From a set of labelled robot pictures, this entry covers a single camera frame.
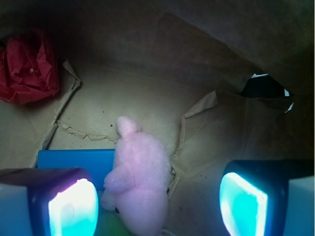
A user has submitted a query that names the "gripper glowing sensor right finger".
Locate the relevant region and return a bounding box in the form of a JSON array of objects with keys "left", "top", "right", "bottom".
[{"left": 220, "top": 159, "right": 315, "bottom": 236}]

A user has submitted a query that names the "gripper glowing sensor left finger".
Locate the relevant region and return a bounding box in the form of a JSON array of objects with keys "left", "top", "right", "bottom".
[{"left": 0, "top": 168, "right": 98, "bottom": 236}]

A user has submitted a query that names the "pink plush bunny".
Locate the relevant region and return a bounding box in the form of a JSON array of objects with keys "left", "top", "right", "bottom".
[{"left": 100, "top": 116, "right": 171, "bottom": 236}]

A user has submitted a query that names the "green fuzzy plush toy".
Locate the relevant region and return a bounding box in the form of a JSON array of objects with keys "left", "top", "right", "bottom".
[{"left": 94, "top": 211, "right": 133, "bottom": 236}]

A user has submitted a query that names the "blue rectangular block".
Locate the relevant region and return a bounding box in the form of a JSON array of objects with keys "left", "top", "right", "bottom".
[{"left": 37, "top": 148, "right": 115, "bottom": 191}]

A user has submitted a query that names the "brown paper bag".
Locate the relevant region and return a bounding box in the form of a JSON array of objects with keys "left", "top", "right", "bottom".
[{"left": 0, "top": 0, "right": 315, "bottom": 236}]

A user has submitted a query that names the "red crumpled paper ball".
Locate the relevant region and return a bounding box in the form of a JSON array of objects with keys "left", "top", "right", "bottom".
[{"left": 0, "top": 29, "right": 60, "bottom": 105}]

